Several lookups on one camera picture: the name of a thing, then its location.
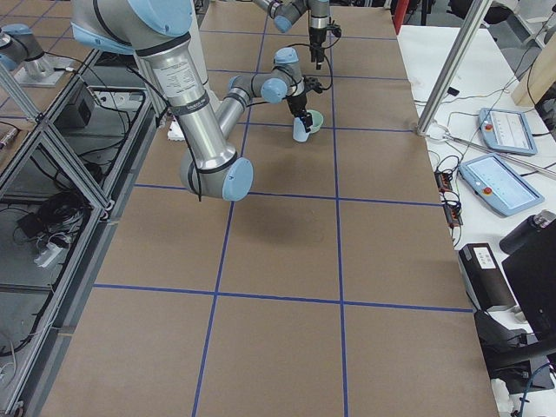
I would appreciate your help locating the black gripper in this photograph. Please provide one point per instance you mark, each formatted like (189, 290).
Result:
(297, 103)
(316, 37)

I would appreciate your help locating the green ceramic bowl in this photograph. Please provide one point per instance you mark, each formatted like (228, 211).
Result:
(317, 121)

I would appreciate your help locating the light blue plastic cup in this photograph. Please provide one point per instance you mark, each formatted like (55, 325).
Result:
(299, 131)

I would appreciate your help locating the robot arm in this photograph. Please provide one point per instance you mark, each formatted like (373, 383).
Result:
(285, 15)
(159, 33)

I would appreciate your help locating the black water bottle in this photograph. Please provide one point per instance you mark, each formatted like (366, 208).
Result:
(527, 229)

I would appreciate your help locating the small black square pad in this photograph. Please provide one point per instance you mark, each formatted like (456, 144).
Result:
(452, 91)

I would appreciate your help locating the thin metal rod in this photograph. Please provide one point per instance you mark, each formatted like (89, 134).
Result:
(536, 169)

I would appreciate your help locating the orange black usb hub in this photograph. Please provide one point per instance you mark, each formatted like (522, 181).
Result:
(449, 198)

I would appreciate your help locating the upper teach pendant tablet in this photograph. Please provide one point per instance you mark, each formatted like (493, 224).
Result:
(507, 131)

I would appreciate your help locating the teach pendant tablet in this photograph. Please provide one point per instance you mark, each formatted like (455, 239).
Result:
(507, 131)
(499, 186)

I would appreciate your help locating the lower teach pendant tablet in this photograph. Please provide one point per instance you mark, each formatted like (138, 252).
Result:
(499, 186)

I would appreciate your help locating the black box with white label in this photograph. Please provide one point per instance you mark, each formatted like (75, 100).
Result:
(484, 280)

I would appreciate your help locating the black monitor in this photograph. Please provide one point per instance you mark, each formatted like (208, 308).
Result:
(530, 271)

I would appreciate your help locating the white power strip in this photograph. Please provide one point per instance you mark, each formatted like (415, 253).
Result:
(47, 256)

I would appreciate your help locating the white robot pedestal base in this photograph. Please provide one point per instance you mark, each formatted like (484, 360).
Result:
(192, 85)

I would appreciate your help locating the silver aluminium frame post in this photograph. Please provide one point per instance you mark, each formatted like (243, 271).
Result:
(462, 42)

